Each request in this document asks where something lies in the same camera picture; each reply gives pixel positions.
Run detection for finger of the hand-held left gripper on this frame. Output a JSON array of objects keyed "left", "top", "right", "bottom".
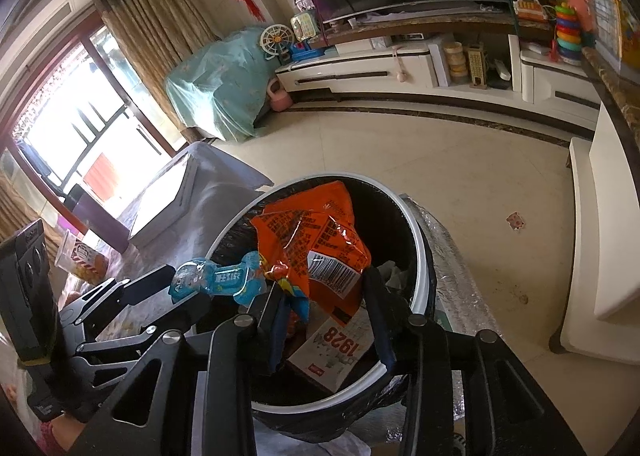
[
  {"left": 70, "top": 292, "right": 215, "bottom": 389},
  {"left": 56, "top": 263, "right": 178, "bottom": 334}
]

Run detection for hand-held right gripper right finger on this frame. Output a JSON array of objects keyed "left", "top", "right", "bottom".
[{"left": 362, "top": 268, "right": 588, "bottom": 456}]

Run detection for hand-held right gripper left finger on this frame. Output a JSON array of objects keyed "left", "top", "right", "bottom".
[{"left": 82, "top": 281, "right": 296, "bottom": 456}]

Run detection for light blue wrapper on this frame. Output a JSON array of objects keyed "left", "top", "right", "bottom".
[{"left": 169, "top": 252, "right": 268, "bottom": 307}]

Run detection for white printed carton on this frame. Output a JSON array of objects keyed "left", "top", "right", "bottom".
[{"left": 287, "top": 308, "right": 376, "bottom": 393}]

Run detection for white rimmed black bin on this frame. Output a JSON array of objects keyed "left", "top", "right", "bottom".
[{"left": 202, "top": 176, "right": 438, "bottom": 442}]

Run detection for orange snack bag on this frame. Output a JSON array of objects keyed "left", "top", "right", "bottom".
[{"left": 250, "top": 181, "right": 373, "bottom": 327}]

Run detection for person's left hand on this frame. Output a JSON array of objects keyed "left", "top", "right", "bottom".
[{"left": 42, "top": 413, "right": 88, "bottom": 456}]

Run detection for clear plastic snack cup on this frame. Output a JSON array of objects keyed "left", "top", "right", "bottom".
[{"left": 55, "top": 230, "right": 110, "bottom": 287}]

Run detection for purple thermos bottle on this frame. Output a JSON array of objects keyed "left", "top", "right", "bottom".
[{"left": 55, "top": 186, "right": 132, "bottom": 253}]

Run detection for silver foil mat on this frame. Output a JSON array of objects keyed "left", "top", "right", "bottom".
[{"left": 385, "top": 193, "right": 501, "bottom": 456}]

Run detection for thick colourful book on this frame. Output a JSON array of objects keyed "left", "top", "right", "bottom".
[{"left": 129, "top": 158, "right": 198, "bottom": 241}]

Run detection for beige patterned curtain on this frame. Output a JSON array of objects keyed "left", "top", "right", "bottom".
[
  {"left": 0, "top": 171, "right": 61, "bottom": 257},
  {"left": 94, "top": 0, "right": 221, "bottom": 144}
]

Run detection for teal cloth covered furniture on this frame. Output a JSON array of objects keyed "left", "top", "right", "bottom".
[{"left": 165, "top": 26, "right": 281, "bottom": 143}]

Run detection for marble top white counter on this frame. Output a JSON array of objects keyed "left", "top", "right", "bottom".
[{"left": 550, "top": 46, "right": 640, "bottom": 367}]

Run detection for white television cabinet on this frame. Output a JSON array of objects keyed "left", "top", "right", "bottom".
[{"left": 274, "top": 0, "right": 601, "bottom": 109}]

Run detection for wooden tower toy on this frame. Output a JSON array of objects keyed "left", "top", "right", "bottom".
[{"left": 467, "top": 43, "right": 488, "bottom": 89}]

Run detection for stacked round containers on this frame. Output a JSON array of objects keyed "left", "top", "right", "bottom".
[{"left": 445, "top": 42, "right": 468, "bottom": 81}]

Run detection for blue toy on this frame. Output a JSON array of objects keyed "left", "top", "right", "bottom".
[{"left": 290, "top": 46, "right": 326, "bottom": 64}]

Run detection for ferris wheel toy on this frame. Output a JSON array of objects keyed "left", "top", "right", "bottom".
[{"left": 259, "top": 23, "right": 292, "bottom": 61}]

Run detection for yellow green toy phone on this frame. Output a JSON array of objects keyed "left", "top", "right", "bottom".
[{"left": 291, "top": 12, "right": 317, "bottom": 42}]

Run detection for orange toy cash register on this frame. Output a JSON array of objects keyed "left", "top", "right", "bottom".
[{"left": 515, "top": 0, "right": 546, "bottom": 21}]

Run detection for yellow toy box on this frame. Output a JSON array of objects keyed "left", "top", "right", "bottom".
[{"left": 617, "top": 0, "right": 640, "bottom": 66}]

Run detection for wooden frame glass door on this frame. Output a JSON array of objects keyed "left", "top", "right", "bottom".
[{"left": 0, "top": 6, "right": 186, "bottom": 217}]

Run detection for rainbow ring stacker toy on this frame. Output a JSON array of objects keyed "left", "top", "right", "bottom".
[{"left": 552, "top": 3, "right": 591, "bottom": 66}]

